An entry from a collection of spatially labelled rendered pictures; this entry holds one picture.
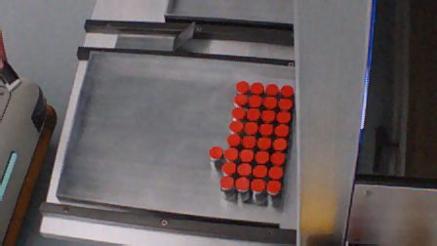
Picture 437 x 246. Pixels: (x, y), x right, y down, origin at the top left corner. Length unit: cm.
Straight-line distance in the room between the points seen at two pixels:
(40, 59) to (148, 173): 130
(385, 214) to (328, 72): 32
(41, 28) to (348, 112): 192
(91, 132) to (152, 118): 10
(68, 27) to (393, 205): 176
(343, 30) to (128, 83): 76
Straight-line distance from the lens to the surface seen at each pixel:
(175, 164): 134
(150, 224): 128
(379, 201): 100
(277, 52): 142
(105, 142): 137
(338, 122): 83
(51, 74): 254
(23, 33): 266
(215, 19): 143
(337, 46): 72
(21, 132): 218
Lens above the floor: 207
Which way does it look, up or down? 61 degrees down
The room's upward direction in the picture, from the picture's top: 10 degrees counter-clockwise
